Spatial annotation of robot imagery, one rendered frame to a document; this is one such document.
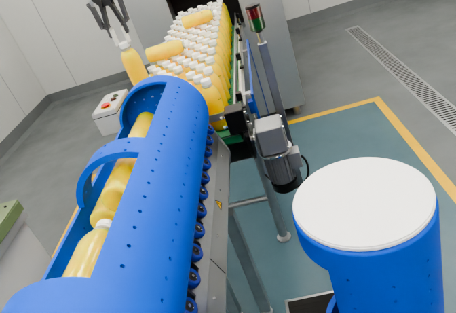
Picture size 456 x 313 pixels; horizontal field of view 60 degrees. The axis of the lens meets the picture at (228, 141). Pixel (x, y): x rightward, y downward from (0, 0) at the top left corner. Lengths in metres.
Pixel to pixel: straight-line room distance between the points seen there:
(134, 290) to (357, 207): 0.45
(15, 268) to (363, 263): 1.03
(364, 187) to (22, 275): 1.05
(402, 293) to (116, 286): 0.53
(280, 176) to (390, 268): 0.94
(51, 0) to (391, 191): 5.47
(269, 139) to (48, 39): 4.89
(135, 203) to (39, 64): 5.62
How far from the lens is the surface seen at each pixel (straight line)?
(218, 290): 1.00
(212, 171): 1.28
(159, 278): 0.68
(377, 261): 0.78
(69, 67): 6.16
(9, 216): 1.39
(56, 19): 6.01
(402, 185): 0.88
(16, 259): 1.43
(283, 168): 1.64
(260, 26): 1.67
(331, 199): 0.86
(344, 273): 0.82
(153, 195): 0.78
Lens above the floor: 1.60
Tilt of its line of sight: 29 degrees down
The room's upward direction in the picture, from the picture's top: 20 degrees counter-clockwise
